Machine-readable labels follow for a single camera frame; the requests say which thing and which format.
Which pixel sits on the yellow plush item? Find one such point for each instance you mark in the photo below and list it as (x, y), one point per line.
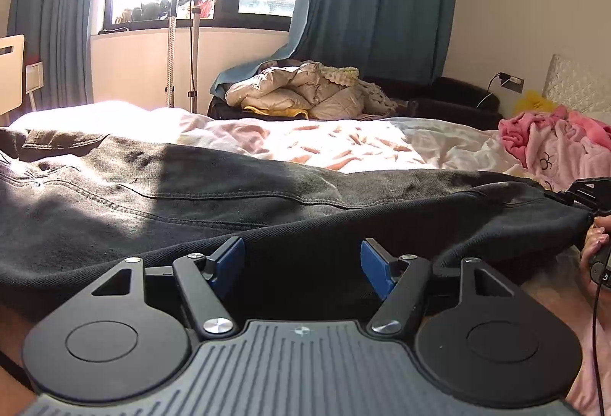
(537, 103)

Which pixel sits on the blue curtain draped on sofa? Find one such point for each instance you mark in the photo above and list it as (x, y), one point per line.
(382, 0)

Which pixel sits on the white chair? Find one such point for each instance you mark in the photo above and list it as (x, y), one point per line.
(12, 77)

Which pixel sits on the beige down jacket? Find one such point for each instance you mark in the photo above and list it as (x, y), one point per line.
(281, 86)

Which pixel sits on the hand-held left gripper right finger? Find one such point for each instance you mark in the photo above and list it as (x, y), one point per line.
(377, 268)

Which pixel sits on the clutter outside window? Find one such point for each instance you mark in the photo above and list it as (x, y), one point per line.
(143, 12)

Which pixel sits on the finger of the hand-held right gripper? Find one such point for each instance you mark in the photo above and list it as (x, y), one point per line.
(584, 194)

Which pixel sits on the wall power socket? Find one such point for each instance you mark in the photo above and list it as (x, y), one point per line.
(513, 84)

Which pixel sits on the dark denim jeans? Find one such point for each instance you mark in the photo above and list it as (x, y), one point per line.
(238, 215)

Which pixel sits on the black sofa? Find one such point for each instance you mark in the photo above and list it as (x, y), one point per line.
(458, 96)

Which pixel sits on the garment steamer stand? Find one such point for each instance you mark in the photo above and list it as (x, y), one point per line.
(170, 62)

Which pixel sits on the person's right hand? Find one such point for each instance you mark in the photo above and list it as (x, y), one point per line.
(594, 238)

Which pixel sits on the blue curtain beside chair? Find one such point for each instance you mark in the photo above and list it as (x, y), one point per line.
(57, 15)

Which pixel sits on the white patterned blanket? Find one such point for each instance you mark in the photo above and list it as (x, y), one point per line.
(377, 98)

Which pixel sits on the cream quilted headboard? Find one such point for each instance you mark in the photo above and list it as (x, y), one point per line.
(582, 81)

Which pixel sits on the cream knitted blanket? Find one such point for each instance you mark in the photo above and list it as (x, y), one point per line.
(341, 73)

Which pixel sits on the pink fleece garment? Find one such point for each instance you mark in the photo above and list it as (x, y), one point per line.
(563, 148)

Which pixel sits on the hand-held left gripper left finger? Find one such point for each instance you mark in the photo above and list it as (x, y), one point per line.
(226, 265)

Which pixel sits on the yellow blanket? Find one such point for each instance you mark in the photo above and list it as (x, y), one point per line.
(286, 112)

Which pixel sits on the pale crumpled bed sheet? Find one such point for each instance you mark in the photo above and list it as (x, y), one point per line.
(310, 139)

